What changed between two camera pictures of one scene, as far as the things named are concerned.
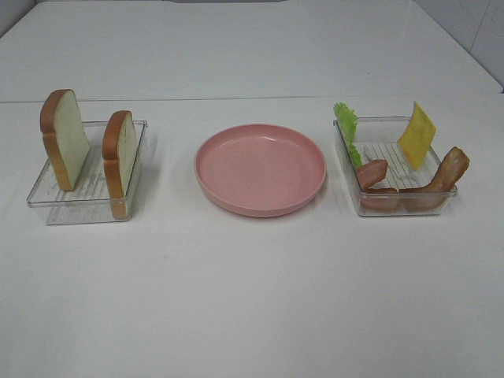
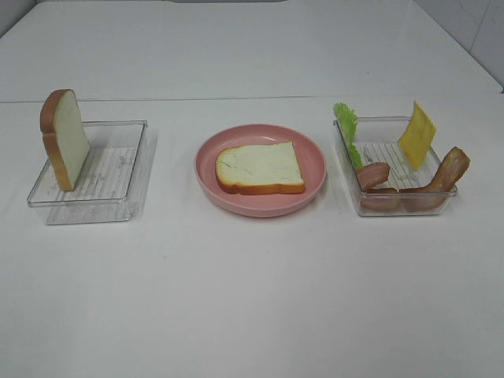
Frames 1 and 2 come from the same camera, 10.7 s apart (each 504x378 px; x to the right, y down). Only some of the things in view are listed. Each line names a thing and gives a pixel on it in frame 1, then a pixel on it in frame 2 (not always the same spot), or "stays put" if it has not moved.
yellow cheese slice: [419, 137] stays put
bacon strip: [437, 195] stays put
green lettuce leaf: [347, 120] stays put
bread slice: [120, 157] → [260, 169]
